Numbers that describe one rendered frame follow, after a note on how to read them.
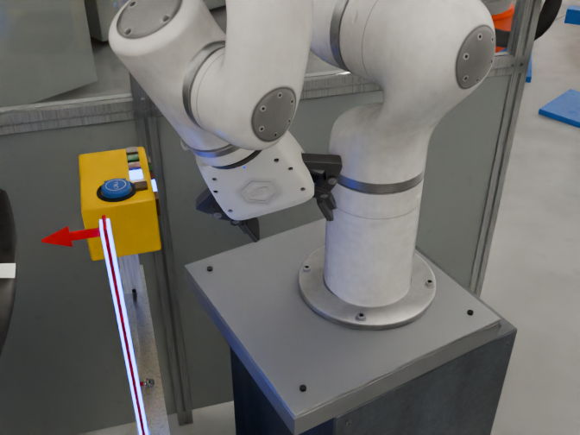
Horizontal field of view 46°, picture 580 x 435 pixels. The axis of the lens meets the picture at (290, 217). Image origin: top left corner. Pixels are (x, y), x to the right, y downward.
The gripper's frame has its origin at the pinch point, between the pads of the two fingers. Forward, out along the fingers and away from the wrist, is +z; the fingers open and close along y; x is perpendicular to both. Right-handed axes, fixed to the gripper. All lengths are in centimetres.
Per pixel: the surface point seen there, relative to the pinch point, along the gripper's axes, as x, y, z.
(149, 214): 11.1, -22.0, 5.1
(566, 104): 199, 80, 236
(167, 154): 52, -37, 35
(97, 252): 8.0, -30.7, 6.0
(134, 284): 11.1, -33.9, 20.5
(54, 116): 51, -51, 15
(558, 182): 133, 58, 205
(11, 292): -11.5, -23.7, -16.1
